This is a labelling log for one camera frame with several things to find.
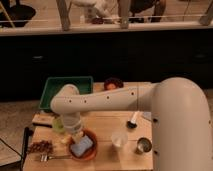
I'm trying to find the brown grape bunch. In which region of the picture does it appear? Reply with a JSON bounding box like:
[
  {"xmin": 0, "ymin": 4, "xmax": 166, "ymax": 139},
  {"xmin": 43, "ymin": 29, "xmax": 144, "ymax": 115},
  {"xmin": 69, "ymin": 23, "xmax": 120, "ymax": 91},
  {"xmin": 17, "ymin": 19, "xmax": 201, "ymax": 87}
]
[{"xmin": 27, "ymin": 140, "xmax": 53, "ymax": 153}]

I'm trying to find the green plastic tray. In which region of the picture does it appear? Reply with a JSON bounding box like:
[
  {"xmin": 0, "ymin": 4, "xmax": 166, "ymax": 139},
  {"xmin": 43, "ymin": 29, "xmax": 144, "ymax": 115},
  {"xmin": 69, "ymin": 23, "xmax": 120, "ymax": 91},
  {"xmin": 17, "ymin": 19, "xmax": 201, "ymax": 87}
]
[{"xmin": 39, "ymin": 76, "xmax": 93, "ymax": 113}]

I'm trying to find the dark bowl with orange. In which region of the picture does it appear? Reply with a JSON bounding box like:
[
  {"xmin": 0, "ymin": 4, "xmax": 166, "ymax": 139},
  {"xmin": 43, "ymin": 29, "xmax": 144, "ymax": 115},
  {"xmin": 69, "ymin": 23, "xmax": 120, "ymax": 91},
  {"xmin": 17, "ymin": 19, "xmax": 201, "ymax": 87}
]
[{"xmin": 104, "ymin": 77, "xmax": 124, "ymax": 90}]

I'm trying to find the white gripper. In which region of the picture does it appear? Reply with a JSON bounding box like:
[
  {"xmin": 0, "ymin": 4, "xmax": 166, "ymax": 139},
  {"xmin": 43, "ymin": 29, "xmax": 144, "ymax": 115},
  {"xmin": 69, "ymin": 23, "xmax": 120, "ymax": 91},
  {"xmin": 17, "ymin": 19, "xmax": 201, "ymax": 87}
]
[{"xmin": 61, "ymin": 113, "xmax": 83, "ymax": 140}]

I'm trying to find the black table clamp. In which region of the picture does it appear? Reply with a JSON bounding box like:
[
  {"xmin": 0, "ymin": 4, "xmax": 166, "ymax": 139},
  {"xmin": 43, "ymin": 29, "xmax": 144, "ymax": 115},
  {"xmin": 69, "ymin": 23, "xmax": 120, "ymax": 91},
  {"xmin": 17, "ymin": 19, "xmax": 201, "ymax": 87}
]
[{"xmin": 20, "ymin": 127, "xmax": 33, "ymax": 171}]

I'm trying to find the wooden block eraser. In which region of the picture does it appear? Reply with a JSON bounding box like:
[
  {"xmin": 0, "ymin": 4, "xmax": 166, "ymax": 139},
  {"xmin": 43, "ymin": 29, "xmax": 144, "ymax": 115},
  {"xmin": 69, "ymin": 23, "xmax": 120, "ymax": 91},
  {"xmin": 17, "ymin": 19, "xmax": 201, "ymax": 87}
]
[{"xmin": 32, "ymin": 114, "xmax": 54, "ymax": 127}]

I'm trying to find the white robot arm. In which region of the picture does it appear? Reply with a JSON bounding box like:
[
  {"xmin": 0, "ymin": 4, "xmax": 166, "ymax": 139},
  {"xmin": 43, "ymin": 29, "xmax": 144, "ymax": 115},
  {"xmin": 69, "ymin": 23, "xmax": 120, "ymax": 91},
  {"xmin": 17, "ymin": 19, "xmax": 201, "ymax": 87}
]
[{"xmin": 50, "ymin": 77, "xmax": 213, "ymax": 171}]

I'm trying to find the red bowl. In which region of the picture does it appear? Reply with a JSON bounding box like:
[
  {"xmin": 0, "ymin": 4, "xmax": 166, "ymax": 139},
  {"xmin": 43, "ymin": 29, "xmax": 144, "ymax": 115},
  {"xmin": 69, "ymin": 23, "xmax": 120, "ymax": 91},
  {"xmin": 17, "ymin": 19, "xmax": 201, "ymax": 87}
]
[{"xmin": 67, "ymin": 129, "xmax": 98, "ymax": 161}]

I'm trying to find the black and white brush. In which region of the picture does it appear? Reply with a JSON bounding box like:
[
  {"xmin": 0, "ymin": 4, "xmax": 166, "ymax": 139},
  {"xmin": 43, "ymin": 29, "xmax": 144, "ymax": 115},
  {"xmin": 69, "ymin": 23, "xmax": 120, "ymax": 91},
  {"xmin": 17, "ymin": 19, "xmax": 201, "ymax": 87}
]
[{"xmin": 126, "ymin": 111, "xmax": 140, "ymax": 129}]

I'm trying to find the green plastic cup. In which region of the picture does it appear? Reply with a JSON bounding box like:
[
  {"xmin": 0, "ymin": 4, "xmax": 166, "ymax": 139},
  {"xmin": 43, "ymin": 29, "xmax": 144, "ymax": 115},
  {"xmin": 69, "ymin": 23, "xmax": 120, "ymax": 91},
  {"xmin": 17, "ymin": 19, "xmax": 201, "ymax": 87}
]
[{"xmin": 52, "ymin": 117, "xmax": 65, "ymax": 133}]

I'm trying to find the white plastic cup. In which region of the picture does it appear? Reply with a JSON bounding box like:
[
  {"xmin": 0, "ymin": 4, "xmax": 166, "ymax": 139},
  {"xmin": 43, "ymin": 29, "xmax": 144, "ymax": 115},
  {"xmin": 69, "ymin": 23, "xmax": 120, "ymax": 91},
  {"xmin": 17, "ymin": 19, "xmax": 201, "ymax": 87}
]
[{"xmin": 111, "ymin": 130, "xmax": 128, "ymax": 148}]

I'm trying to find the grey blue cloth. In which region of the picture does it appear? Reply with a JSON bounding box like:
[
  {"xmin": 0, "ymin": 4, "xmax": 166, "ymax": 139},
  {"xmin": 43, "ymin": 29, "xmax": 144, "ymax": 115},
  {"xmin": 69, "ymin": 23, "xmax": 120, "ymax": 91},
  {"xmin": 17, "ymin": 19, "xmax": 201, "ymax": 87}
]
[{"xmin": 142, "ymin": 112, "xmax": 152, "ymax": 121}]

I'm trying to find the yellow banana piece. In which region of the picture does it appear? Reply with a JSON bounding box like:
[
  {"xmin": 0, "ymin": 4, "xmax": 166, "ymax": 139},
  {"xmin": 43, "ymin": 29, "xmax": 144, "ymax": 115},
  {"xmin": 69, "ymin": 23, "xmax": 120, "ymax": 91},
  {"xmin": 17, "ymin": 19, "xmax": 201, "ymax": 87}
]
[{"xmin": 61, "ymin": 135, "xmax": 72, "ymax": 144}]

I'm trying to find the blue sponge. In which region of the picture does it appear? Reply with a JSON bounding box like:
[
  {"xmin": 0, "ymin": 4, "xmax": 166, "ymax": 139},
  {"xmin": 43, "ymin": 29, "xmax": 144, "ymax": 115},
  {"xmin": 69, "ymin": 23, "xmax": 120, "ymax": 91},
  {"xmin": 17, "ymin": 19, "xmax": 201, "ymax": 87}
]
[{"xmin": 70, "ymin": 135, "xmax": 93, "ymax": 157}]

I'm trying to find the metal cup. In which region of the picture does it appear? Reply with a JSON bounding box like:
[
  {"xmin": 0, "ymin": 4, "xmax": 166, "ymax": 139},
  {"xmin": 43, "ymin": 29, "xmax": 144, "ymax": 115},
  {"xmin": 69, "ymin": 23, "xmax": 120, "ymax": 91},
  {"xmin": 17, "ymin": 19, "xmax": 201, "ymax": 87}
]
[{"xmin": 136, "ymin": 137, "xmax": 152, "ymax": 154}]

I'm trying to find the silver fork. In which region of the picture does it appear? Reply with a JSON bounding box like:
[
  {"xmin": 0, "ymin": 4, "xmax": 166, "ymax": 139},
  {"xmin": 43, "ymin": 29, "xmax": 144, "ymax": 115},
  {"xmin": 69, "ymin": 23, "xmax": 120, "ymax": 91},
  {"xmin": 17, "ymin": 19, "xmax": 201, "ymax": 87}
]
[{"xmin": 35, "ymin": 154, "xmax": 71, "ymax": 162}]

